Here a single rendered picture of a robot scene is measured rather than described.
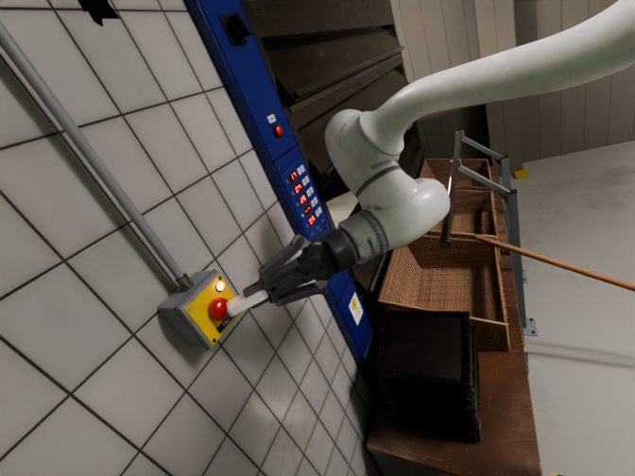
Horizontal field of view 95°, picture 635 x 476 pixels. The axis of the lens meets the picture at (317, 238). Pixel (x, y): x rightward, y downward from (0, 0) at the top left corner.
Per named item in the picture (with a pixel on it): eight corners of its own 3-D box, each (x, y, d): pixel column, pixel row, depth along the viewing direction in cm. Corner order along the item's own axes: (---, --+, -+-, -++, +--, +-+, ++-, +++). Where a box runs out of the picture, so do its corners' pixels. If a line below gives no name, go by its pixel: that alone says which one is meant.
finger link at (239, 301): (266, 294, 50) (264, 291, 49) (229, 314, 49) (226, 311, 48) (263, 285, 52) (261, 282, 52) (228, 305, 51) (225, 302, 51)
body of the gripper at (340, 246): (348, 232, 49) (299, 259, 47) (363, 272, 52) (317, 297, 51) (332, 220, 55) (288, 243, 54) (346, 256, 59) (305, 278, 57)
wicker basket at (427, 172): (422, 217, 225) (415, 185, 213) (429, 186, 267) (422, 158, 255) (496, 207, 201) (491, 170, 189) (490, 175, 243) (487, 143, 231)
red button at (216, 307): (210, 324, 52) (197, 308, 50) (224, 308, 55) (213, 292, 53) (223, 326, 50) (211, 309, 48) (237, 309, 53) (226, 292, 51)
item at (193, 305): (187, 347, 54) (154, 307, 50) (221, 307, 61) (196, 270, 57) (214, 350, 50) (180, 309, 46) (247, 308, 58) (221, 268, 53)
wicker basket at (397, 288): (390, 344, 139) (374, 301, 127) (407, 268, 180) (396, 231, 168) (512, 353, 114) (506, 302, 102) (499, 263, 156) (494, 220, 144)
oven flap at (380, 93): (321, 183, 100) (282, 135, 96) (408, 88, 231) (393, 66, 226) (330, 176, 98) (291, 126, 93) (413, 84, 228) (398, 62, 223)
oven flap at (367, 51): (289, 105, 89) (246, 47, 84) (400, 52, 219) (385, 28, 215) (298, 95, 86) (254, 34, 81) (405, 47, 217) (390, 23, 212)
